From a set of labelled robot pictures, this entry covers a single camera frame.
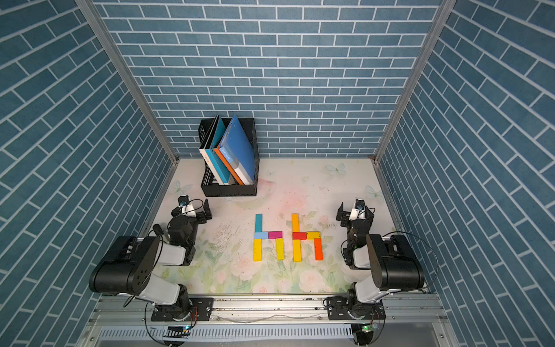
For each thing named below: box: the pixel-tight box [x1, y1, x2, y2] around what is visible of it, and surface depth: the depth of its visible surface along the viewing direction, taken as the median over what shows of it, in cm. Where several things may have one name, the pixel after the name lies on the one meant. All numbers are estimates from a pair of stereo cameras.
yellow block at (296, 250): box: [292, 239, 302, 263], surface depth 88 cm
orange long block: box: [313, 237, 324, 261], surface depth 89 cm
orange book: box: [213, 146, 245, 186], surface depth 92 cm
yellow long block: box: [252, 238, 263, 262], surface depth 89 cm
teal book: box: [204, 114, 236, 186], surface depth 90 cm
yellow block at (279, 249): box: [275, 238, 285, 261], surface depth 89 cm
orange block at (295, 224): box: [291, 213, 300, 233], surface depth 97 cm
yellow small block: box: [306, 231, 322, 241], surface depth 93 cm
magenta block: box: [268, 231, 283, 240], surface depth 93 cm
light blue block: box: [253, 231, 269, 240], surface depth 94 cm
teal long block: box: [255, 213, 263, 233], surface depth 98 cm
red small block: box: [291, 232, 308, 241], surface depth 93 cm
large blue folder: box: [218, 114, 256, 185], surface depth 95 cm
